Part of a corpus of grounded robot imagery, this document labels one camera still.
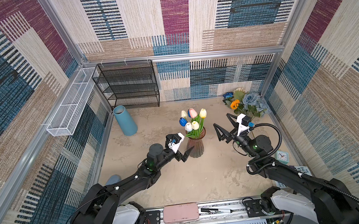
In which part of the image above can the white artificial tulip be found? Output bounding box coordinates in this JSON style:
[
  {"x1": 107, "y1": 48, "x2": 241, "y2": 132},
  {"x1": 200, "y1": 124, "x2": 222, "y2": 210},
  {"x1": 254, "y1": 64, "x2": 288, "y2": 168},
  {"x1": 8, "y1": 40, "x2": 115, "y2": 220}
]
[{"x1": 181, "y1": 110, "x2": 188, "y2": 119}]

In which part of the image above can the colourful paperback book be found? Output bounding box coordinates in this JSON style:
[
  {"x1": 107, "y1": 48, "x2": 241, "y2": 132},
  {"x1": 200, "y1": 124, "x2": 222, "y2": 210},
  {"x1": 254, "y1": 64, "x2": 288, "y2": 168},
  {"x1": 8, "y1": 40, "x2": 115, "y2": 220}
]
[{"x1": 273, "y1": 165, "x2": 312, "y2": 189}]

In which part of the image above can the pink artificial tulip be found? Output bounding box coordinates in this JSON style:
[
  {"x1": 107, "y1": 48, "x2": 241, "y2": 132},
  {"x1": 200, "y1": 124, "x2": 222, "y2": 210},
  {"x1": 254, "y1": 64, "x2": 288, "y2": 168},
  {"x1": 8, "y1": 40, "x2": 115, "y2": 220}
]
[{"x1": 187, "y1": 109, "x2": 198, "y2": 119}]

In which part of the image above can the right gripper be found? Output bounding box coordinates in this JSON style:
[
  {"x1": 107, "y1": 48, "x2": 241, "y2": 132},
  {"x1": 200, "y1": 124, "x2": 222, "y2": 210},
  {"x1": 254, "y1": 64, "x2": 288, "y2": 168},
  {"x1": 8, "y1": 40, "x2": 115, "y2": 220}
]
[{"x1": 212, "y1": 111, "x2": 256, "y2": 160}]

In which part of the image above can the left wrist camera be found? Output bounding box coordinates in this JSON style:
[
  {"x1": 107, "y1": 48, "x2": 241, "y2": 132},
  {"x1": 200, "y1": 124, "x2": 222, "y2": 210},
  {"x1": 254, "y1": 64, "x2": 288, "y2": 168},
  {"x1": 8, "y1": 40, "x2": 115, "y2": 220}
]
[{"x1": 165, "y1": 133, "x2": 185, "y2": 153}]

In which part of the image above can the light blue oval object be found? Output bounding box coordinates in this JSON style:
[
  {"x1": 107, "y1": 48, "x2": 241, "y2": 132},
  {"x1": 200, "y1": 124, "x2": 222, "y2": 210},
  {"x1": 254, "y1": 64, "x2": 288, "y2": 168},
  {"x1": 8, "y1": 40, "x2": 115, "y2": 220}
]
[{"x1": 106, "y1": 174, "x2": 121, "y2": 186}]

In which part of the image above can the pale blue-white artificial tulip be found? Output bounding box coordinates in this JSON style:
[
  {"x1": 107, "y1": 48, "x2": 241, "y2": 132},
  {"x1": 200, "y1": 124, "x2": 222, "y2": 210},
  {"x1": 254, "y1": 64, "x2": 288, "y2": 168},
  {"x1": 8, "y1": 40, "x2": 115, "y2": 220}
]
[{"x1": 185, "y1": 122, "x2": 193, "y2": 133}]

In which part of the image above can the white mesh wall basket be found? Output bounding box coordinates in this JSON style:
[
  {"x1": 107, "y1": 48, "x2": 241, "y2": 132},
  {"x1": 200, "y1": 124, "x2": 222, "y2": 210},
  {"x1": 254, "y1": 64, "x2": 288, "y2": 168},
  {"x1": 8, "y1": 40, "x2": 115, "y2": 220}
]
[{"x1": 47, "y1": 67, "x2": 95, "y2": 137}]

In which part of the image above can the black wire shelf rack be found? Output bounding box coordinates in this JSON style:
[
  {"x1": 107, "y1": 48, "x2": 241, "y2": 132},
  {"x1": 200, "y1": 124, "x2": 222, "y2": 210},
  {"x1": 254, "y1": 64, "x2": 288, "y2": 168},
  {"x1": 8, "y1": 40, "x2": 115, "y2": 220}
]
[{"x1": 92, "y1": 60, "x2": 160, "y2": 109}]

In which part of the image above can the pink ribbed glass vase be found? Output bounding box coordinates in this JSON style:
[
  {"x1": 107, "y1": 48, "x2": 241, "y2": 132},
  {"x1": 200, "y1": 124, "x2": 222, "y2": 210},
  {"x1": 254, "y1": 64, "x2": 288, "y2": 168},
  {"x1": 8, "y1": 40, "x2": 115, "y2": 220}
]
[{"x1": 186, "y1": 128, "x2": 206, "y2": 158}]

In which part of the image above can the black white marker pen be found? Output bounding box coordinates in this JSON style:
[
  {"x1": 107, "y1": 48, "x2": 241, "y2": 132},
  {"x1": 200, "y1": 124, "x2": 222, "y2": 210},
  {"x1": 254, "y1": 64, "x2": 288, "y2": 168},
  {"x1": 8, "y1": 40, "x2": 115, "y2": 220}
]
[{"x1": 200, "y1": 208, "x2": 232, "y2": 214}]

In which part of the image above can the teal ceramic vase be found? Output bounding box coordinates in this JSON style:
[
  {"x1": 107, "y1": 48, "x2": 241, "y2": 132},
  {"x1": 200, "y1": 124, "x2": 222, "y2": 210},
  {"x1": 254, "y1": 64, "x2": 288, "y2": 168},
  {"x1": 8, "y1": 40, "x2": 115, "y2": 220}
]
[{"x1": 113, "y1": 106, "x2": 138, "y2": 136}]

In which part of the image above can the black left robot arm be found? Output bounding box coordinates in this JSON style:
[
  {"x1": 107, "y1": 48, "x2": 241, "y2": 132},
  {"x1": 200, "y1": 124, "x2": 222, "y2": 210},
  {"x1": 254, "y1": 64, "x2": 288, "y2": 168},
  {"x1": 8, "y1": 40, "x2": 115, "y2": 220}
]
[{"x1": 68, "y1": 133, "x2": 190, "y2": 224}]

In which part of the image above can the yellow artificial tulip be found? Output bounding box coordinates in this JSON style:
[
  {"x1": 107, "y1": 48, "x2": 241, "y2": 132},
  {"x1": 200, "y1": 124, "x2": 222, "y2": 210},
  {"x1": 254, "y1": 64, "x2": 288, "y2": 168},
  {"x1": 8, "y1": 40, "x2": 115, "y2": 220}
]
[{"x1": 199, "y1": 109, "x2": 207, "y2": 119}]

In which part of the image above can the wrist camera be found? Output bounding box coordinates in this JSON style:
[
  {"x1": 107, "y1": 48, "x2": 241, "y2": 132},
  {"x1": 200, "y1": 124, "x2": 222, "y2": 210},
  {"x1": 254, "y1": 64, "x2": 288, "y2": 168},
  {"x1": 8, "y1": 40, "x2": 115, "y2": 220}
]
[
  {"x1": 237, "y1": 113, "x2": 255, "y2": 136},
  {"x1": 165, "y1": 133, "x2": 185, "y2": 153}
]

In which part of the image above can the blue rose orange flower bouquet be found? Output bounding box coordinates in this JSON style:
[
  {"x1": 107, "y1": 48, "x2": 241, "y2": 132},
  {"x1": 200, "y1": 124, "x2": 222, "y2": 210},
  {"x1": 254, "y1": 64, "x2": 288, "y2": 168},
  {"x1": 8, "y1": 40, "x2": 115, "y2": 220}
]
[{"x1": 222, "y1": 88, "x2": 271, "y2": 118}]

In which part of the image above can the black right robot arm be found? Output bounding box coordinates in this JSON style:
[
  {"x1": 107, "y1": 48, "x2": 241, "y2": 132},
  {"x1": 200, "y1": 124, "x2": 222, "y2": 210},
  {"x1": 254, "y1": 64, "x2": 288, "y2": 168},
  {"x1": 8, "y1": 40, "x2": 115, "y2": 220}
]
[{"x1": 213, "y1": 113, "x2": 359, "y2": 224}]

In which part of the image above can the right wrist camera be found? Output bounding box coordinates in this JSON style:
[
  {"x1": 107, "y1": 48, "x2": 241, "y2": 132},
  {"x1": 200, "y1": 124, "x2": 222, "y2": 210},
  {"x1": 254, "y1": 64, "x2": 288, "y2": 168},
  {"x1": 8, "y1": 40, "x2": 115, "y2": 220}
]
[{"x1": 237, "y1": 113, "x2": 255, "y2": 136}]

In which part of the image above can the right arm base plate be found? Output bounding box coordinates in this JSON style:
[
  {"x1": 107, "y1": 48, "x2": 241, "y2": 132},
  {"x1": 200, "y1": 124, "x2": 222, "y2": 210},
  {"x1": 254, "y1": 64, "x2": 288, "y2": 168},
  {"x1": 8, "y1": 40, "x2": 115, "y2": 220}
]
[{"x1": 242, "y1": 197, "x2": 291, "y2": 218}]

